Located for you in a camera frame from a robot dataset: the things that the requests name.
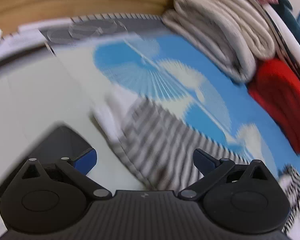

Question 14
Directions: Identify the folded beige blanket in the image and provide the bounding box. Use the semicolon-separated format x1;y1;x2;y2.
162;0;276;83

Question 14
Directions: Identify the blue white patterned bedspread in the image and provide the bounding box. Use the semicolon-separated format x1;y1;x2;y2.
0;12;300;240

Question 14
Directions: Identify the black white striped garment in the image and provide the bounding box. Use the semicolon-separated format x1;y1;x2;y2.
93;91;300;239

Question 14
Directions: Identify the black smartphone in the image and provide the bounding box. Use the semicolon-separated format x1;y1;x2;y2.
27;125;92;164

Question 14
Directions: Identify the folded white clothes stack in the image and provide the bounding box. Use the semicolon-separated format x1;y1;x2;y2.
248;0;300;78

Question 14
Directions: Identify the red folded blanket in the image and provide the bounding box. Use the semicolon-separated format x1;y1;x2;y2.
248;58;300;153

